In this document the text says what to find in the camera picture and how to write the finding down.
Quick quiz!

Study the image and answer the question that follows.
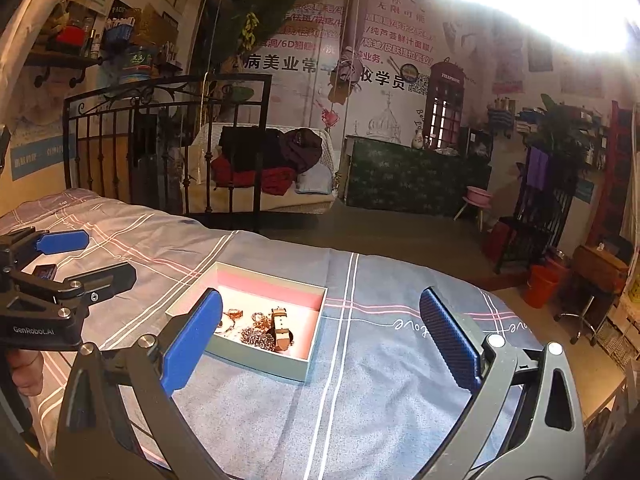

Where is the thin rose gold bangle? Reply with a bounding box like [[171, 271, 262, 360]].
[[215, 309, 244, 335]]

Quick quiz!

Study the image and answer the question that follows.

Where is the silver chain necklace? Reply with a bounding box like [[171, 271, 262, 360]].
[[240, 326, 278, 352]]

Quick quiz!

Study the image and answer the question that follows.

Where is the beige strap wristwatch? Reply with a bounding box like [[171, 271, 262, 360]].
[[270, 307, 293, 352]]

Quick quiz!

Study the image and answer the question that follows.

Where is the person's left hand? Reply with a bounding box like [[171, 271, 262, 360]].
[[6, 349, 43, 396]]

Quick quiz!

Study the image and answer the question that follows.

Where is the black smartphone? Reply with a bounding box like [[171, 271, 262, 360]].
[[32, 263, 56, 281]]

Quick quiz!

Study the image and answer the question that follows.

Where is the red bucket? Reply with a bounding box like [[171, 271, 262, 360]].
[[523, 264, 560, 309]]

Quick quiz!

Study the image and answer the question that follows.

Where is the wooden side table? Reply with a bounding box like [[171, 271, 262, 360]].
[[554, 243, 629, 346]]

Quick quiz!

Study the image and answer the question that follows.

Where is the grey plaid bed sheet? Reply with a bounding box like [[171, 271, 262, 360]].
[[1, 190, 537, 479]]

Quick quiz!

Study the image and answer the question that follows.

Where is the mint box with pink lining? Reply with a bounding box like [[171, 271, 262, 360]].
[[166, 262, 326, 382]]

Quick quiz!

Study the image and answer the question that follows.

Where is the red and dark clothes pile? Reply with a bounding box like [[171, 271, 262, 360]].
[[210, 126, 323, 196]]

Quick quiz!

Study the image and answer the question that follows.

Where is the light blue pillow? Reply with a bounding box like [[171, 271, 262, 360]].
[[295, 162, 333, 195]]

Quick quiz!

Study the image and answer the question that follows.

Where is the pink basin on stool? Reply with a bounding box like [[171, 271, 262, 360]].
[[454, 185, 492, 232]]

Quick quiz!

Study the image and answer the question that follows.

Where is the black clothes rack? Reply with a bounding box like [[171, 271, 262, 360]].
[[494, 146, 578, 274]]

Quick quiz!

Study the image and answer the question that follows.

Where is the green floral covered cabinet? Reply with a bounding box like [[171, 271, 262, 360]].
[[340, 136, 491, 218]]

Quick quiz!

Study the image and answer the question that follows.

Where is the red phone booth decoration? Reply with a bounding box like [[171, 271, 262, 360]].
[[422, 58, 465, 150]]

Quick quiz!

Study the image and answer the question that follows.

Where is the black iron bed frame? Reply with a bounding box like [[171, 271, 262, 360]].
[[62, 74, 272, 232]]

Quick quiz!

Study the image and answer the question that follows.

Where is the wall shelf with items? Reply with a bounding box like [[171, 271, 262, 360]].
[[25, 0, 178, 89]]

